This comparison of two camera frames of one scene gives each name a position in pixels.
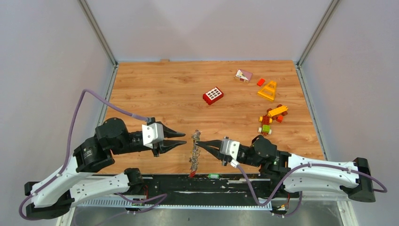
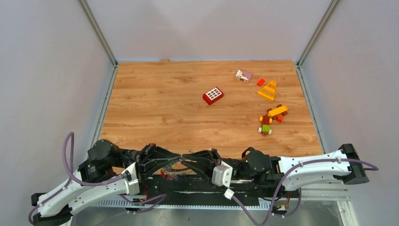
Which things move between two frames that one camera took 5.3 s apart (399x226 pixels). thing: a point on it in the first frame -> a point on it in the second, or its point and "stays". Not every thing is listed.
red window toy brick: x=211 y=95 stays
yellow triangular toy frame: x=268 y=91 stays
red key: x=192 y=174 -> x=163 y=174
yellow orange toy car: x=277 y=113 stays
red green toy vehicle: x=266 y=128 stays
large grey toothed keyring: x=194 y=159 -> x=171 y=173
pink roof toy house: x=243 y=76 stays
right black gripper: x=214 y=151 -> x=212 y=156
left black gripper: x=167 y=144 -> x=145 y=170
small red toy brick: x=260 y=82 stays
